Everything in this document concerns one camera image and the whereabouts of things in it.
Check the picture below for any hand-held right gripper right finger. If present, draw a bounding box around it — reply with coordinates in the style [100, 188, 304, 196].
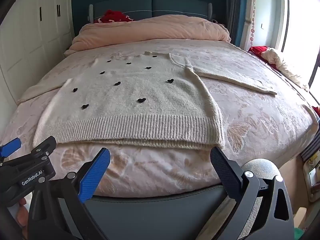
[197, 146, 294, 240]

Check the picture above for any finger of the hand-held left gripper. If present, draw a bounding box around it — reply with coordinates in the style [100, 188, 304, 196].
[0, 136, 57, 167]
[0, 137, 22, 158]

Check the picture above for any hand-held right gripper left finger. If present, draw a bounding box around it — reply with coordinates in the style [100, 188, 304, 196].
[27, 148, 111, 240]

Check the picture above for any beige towel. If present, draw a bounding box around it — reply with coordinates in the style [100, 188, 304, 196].
[33, 51, 277, 150]

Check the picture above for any person's left hand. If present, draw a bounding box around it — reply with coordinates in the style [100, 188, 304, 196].
[7, 197, 29, 239]

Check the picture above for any pink butterfly printed blanket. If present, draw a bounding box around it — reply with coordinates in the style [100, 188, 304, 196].
[0, 39, 316, 198]

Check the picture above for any bedside storage organizer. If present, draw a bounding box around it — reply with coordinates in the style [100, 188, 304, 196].
[301, 152, 320, 203]

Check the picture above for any white wardrobe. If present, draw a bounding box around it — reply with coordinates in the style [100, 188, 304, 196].
[0, 0, 76, 105]

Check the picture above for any red cloth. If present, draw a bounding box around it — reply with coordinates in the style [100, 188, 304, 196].
[248, 45, 278, 68]

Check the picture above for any red printed pillow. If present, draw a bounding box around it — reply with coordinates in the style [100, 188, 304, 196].
[94, 9, 135, 23]

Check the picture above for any pink duvet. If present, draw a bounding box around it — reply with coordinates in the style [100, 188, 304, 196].
[64, 14, 232, 57]

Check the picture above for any grey curtain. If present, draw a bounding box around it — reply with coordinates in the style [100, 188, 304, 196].
[226, 0, 253, 48]

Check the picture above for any window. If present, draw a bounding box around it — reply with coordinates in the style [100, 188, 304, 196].
[280, 0, 320, 92]

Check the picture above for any blue upholstered headboard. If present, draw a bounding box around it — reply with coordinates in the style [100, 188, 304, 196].
[87, 0, 213, 23]

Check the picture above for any dark bed frame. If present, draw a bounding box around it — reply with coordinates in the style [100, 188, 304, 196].
[82, 184, 253, 240]

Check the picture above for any red bead string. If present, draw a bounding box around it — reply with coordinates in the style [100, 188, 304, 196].
[250, 0, 257, 49]

